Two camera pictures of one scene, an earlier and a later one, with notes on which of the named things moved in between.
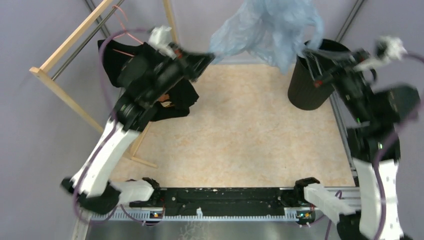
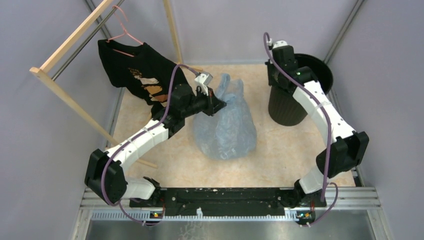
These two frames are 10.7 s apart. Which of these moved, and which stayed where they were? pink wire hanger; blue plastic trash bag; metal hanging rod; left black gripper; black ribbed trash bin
Moved: left black gripper; black ribbed trash bin; blue plastic trash bag
Stayed: pink wire hanger; metal hanging rod
